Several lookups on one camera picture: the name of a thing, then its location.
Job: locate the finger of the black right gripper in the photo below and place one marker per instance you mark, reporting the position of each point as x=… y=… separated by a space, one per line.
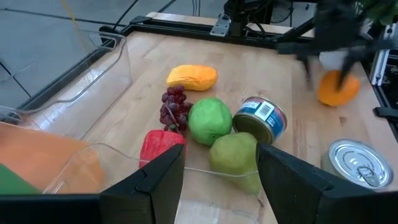
x=308 y=73
x=345 y=70

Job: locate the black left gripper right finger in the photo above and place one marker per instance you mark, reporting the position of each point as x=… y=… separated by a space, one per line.
x=311 y=196

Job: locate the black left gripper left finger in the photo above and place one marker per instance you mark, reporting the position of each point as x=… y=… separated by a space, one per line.
x=149 y=193

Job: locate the orange fruit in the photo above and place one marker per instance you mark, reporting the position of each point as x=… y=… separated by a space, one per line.
x=329 y=93

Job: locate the green label tuna can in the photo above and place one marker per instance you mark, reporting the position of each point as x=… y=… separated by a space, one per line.
x=357 y=161

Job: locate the blue label tuna can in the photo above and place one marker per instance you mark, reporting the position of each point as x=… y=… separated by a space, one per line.
x=264 y=118

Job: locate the dark red grape bunch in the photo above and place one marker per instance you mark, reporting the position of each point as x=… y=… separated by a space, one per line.
x=174 y=107

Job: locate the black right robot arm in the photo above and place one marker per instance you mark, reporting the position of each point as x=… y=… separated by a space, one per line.
x=245 y=15

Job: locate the silver aluminium extrusion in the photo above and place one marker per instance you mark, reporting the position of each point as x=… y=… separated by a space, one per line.
x=381 y=62

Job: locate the green monstera plant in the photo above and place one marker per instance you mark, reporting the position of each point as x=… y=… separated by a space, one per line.
x=381 y=11

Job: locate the red bell pepper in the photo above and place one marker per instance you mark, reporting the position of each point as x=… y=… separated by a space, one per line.
x=158 y=144

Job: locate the clear plastic bin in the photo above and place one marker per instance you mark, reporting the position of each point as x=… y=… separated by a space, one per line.
x=214 y=202
x=77 y=102

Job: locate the green pear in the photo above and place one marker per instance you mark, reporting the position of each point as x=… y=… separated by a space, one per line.
x=233 y=158

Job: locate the green apple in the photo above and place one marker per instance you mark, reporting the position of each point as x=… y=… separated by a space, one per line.
x=210 y=121

